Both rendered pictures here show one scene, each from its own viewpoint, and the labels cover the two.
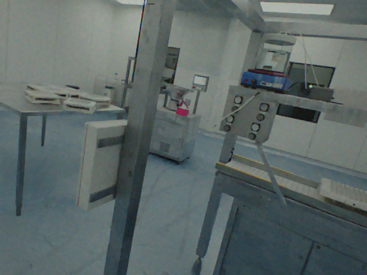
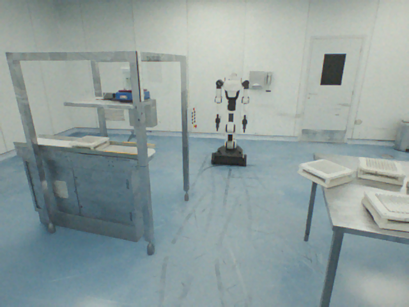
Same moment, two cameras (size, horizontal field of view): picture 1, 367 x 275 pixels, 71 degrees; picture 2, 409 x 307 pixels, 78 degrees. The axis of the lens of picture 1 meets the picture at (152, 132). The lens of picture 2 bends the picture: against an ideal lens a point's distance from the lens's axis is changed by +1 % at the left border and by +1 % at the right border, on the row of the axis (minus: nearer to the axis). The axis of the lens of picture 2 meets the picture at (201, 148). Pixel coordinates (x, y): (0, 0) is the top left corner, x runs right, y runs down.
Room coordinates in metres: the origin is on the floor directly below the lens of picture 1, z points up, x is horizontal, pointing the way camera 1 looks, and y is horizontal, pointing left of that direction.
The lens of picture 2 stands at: (3.48, -0.58, 1.61)
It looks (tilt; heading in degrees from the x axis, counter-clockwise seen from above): 18 degrees down; 163
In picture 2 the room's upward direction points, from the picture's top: straight up
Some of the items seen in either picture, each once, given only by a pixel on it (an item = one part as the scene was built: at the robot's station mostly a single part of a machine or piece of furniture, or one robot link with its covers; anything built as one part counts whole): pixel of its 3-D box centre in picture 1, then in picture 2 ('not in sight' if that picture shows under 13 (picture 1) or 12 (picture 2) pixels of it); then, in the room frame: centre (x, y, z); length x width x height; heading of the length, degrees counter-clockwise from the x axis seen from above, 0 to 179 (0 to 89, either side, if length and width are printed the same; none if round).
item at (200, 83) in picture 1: (197, 95); not in sight; (4.10, -0.60, 1.07); 0.23 x 0.10 x 0.62; 63
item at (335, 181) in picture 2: (80, 108); (324, 175); (2.23, 0.66, 0.89); 0.24 x 0.24 x 0.02; 8
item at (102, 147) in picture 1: (107, 163); (191, 118); (0.75, 0.12, 1.03); 0.17 x 0.06 x 0.26; 147
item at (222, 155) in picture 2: not in sight; (230, 149); (-0.39, 1.11, 0.19); 0.64 x 0.52 x 0.33; 153
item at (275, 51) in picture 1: (274, 53); (131, 77); (1.32, -0.51, 1.51); 0.15 x 0.15 x 0.19
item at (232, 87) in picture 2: not in sight; (232, 88); (-0.41, 1.12, 1.23); 0.34 x 0.30 x 0.36; 63
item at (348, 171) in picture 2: (80, 103); (325, 168); (2.23, 0.67, 0.94); 0.25 x 0.24 x 0.02; 98
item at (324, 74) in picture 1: (289, 90); not in sight; (5.72, -2.75, 1.43); 1.38 x 0.01 x 1.16; 63
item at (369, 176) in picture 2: (41, 99); (378, 173); (2.30, 1.05, 0.89); 0.24 x 0.24 x 0.02; 43
